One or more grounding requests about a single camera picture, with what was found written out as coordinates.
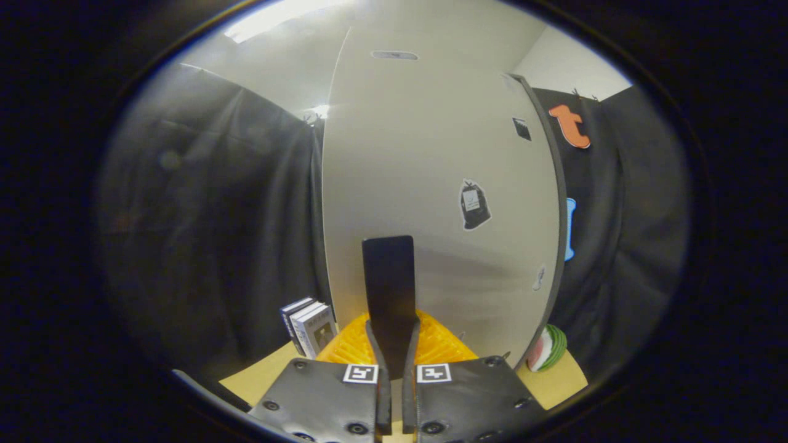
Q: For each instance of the white shoe cabinet door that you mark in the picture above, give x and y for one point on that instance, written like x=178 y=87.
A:
x=431 y=154

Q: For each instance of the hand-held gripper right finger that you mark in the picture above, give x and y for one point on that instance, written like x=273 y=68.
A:
x=401 y=277

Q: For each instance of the black backdrop cloth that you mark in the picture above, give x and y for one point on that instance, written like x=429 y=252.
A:
x=203 y=215

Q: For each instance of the white book with picture cover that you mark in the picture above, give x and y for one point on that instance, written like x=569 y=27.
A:
x=317 y=332

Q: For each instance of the white book with dark spine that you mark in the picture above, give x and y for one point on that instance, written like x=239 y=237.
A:
x=289 y=323

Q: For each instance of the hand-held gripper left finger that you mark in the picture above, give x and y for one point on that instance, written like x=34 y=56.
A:
x=375 y=277

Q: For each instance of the watermelon pattern shoe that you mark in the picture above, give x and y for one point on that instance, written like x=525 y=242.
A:
x=548 y=347

